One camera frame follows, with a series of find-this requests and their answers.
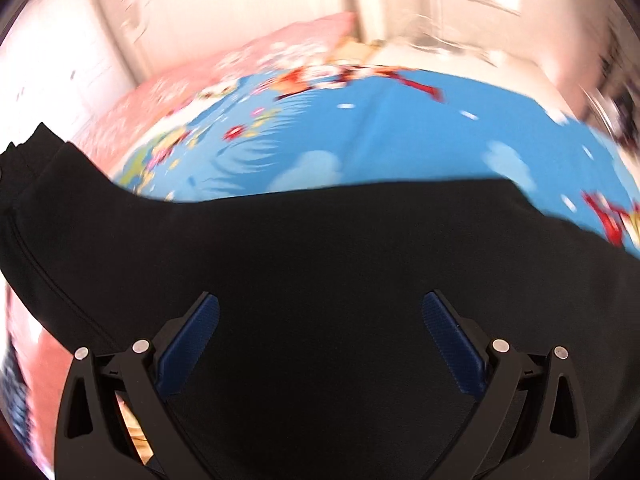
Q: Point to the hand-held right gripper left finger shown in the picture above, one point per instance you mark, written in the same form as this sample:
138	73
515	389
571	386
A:
192	335

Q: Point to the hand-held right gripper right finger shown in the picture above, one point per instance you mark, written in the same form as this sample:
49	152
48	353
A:
450	340

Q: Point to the black pants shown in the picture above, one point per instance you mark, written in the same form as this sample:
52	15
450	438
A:
320	260

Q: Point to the pink cloth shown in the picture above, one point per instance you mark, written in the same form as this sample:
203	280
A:
45	375

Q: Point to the blue cartoon print bed sheet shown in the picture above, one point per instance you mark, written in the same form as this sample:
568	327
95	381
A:
400	130

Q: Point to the pink floral pillow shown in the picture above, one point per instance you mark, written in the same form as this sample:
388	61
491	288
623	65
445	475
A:
175	85

